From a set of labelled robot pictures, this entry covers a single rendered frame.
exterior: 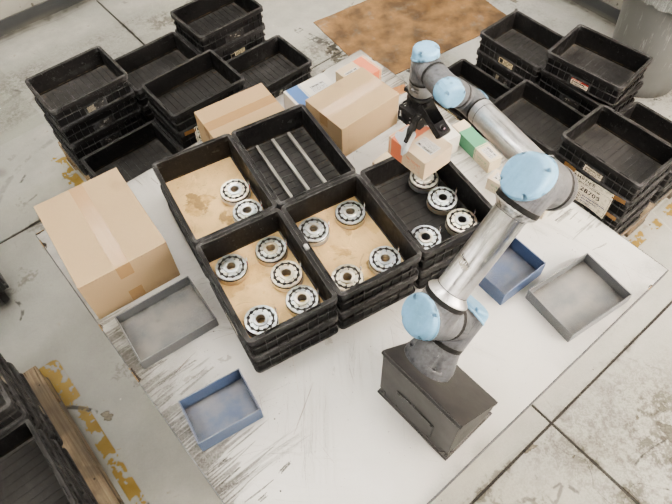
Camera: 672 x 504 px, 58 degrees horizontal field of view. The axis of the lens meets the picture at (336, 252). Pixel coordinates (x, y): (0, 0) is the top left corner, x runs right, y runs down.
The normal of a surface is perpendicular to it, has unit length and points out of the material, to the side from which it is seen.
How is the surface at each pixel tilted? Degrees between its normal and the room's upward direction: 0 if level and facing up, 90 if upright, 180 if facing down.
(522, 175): 40
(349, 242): 0
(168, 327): 0
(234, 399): 0
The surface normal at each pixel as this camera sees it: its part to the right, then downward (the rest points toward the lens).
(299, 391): -0.02, -0.56
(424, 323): -0.74, -0.01
